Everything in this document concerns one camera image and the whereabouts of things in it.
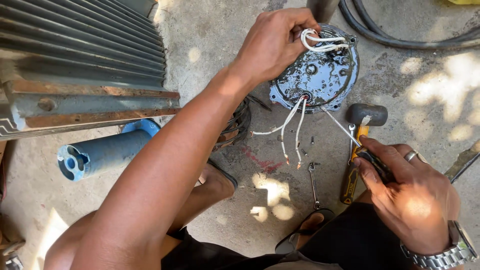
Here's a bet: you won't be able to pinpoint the person's left black sandal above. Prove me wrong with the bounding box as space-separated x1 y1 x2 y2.
198 159 239 191

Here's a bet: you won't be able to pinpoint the coil of black cables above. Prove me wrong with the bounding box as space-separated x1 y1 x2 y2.
213 94 273 151

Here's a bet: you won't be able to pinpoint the black rubber mallet yellow handle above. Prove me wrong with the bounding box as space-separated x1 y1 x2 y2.
340 103 389 205

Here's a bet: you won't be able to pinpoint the dark flat metal bar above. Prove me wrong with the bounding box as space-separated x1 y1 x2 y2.
444 140 480 184

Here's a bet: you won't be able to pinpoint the person's right black sandal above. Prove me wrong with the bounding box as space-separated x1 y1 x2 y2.
274 208 336 255

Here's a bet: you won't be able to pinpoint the small silver combination wrench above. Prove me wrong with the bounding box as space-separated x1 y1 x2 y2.
308 162 322 211

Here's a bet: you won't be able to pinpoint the person's black sandal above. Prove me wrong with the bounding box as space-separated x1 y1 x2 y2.
198 159 239 191
274 208 336 255

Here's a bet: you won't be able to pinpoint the white wire with bare tip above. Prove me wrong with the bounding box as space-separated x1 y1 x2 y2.
295 97 308 170
280 97 307 166
250 97 306 136

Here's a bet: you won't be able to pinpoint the person's left hand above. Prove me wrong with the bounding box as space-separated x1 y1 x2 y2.
232 7 322 88

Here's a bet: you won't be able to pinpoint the large grey finned motor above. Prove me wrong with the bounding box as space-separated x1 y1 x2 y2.
0 0 182 142

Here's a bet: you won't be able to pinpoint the looped white wire bundle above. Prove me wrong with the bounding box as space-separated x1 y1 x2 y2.
300 28 350 53

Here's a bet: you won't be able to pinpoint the black shorts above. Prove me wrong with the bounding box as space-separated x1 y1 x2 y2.
161 202 413 270

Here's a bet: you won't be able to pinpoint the person's right hand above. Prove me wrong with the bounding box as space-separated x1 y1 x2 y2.
353 135 461 256

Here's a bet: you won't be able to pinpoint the black rubber hose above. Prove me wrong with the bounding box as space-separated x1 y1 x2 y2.
337 0 480 51
352 0 480 43

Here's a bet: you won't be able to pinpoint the silver wristwatch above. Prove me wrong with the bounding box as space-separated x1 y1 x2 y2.
399 220 480 270

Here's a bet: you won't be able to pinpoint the blue cylindrical pump body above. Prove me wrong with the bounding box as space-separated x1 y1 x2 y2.
57 119 162 183

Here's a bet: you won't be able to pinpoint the round blue motor end cover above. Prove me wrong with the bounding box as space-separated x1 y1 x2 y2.
268 23 361 114

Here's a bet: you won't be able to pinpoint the grey metal pipe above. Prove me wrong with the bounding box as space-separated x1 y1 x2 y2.
306 0 340 24

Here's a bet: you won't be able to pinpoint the black handled screwdriver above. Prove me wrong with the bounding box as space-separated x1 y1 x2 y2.
320 106 395 184

